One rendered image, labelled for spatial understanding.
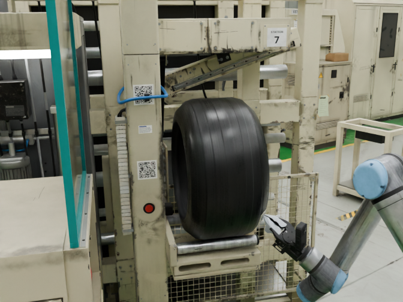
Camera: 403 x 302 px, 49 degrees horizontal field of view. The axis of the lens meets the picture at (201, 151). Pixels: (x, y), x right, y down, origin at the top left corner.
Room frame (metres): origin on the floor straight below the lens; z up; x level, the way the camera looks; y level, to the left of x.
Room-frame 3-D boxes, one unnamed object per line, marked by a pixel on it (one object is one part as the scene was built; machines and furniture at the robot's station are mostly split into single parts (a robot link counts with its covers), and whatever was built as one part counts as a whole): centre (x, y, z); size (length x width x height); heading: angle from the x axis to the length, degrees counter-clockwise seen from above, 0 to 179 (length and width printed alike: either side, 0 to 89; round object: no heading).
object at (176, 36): (2.08, -0.08, 1.71); 0.61 x 0.25 x 0.15; 102
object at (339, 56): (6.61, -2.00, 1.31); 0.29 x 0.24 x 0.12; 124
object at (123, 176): (1.64, 0.30, 1.19); 0.05 x 0.04 x 0.48; 12
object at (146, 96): (1.69, 0.22, 1.51); 0.19 x 0.19 x 0.06; 12
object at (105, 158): (2.48, 0.55, 0.61); 0.33 x 0.06 x 0.86; 12
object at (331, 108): (6.54, -1.70, 0.62); 0.91 x 0.58 x 1.25; 124
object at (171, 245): (1.72, 0.15, 0.90); 0.40 x 0.03 x 0.10; 12
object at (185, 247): (1.63, -0.06, 0.90); 0.35 x 0.05 x 0.05; 102
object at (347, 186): (4.29, -1.71, 0.40); 0.60 x 0.35 x 0.80; 34
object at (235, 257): (1.62, -0.05, 0.84); 0.36 x 0.09 x 0.06; 102
